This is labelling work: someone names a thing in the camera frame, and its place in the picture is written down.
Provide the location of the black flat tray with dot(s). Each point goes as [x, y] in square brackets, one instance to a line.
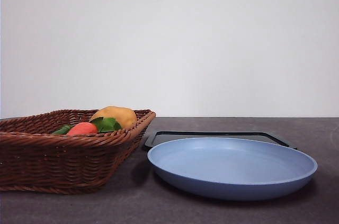
[156, 139]

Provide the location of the yellow-brown potato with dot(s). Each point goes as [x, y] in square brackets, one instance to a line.
[121, 115]

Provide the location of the orange carrot with green leaves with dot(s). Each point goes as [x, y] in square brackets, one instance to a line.
[82, 129]

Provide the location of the green vegetable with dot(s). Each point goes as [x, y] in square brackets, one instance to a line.
[62, 129]

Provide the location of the brown wicker basket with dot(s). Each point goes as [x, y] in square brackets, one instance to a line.
[66, 165]

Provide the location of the blue round plate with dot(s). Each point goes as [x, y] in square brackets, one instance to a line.
[230, 171]

